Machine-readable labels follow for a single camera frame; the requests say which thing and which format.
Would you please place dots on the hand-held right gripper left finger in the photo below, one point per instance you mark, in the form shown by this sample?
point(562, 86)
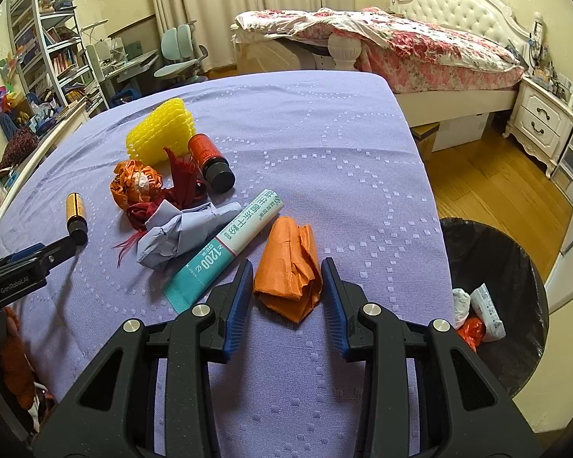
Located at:
point(236, 310)

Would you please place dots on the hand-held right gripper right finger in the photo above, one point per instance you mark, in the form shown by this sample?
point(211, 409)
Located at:
point(334, 310)

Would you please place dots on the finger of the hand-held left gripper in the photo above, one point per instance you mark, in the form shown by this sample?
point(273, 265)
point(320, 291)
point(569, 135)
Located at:
point(21, 254)
point(59, 250)

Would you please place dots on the small gold bottle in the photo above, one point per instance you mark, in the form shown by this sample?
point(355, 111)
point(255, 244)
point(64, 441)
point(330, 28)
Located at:
point(75, 210)

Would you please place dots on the orange paper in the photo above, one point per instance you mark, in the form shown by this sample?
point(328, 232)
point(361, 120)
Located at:
point(286, 272)

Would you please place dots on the teal and white packet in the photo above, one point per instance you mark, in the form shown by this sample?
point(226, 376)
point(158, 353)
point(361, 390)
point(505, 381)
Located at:
point(229, 243)

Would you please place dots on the blue paper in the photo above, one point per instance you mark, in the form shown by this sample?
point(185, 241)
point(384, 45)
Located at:
point(172, 236)

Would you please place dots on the orange wrapper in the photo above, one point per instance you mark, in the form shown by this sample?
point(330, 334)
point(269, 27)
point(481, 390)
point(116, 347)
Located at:
point(133, 183)

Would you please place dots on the white tissue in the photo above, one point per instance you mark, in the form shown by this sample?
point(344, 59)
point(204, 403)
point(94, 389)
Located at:
point(461, 303)

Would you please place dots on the red plastic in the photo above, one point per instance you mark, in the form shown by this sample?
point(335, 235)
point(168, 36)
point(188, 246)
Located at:
point(471, 334)

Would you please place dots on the dark red ribbon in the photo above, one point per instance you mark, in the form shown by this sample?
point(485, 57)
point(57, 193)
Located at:
point(184, 179)

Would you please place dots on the dark bottle with red label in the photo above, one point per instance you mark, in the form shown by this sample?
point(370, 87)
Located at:
point(210, 157)

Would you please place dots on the grey white wrapper packet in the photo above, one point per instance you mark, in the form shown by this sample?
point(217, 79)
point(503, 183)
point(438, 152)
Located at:
point(489, 315)

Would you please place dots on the yellow foam net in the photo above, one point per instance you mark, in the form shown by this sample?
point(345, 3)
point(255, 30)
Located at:
point(157, 126)

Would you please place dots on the trash bin with black bag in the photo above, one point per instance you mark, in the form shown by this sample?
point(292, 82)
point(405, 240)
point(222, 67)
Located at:
point(506, 257)

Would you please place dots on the orange fuzzy cloth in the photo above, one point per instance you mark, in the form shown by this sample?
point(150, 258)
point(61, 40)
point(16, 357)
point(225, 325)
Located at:
point(9, 362)

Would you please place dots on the dark red fuzzy item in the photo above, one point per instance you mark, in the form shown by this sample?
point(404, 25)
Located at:
point(21, 145)

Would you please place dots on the blue plastic basket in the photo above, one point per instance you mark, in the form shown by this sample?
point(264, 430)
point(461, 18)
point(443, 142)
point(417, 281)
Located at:
point(9, 126)

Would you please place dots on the colourful paper pinwheel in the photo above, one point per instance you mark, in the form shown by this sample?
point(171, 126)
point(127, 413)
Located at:
point(2, 90)

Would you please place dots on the brown cardboard box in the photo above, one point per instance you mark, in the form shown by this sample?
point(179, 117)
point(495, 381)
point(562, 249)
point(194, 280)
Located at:
point(426, 140)

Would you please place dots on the grey study desk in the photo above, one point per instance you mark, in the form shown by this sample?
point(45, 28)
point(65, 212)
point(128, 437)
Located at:
point(124, 62)

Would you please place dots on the white bookshelf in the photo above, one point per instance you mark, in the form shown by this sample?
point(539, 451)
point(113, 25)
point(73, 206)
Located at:
point(52, 47)

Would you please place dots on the white storage box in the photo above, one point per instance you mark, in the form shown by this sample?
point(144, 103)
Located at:
point(458, 131)

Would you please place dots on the light blue desk chair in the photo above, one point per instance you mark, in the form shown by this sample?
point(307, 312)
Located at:
point(176, 47)

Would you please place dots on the pink floral bed sheet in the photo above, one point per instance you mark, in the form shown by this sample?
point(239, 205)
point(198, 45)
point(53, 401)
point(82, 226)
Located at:
point(434, 67)

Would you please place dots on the white nightstand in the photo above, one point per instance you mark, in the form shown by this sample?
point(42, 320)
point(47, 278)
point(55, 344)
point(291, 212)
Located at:
point(537, 114)

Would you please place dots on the floral quilt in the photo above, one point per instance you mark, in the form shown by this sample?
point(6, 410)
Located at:
point(363, 24)

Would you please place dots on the pile of small bedside items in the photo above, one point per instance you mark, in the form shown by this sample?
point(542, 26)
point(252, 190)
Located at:
point(546, 69)

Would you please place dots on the white bed with tufted headboard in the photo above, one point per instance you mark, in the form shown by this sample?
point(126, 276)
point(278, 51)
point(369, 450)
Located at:
point(463, 9)

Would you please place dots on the white wooden rail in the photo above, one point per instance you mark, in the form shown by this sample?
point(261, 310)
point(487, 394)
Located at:
point(38, 145)

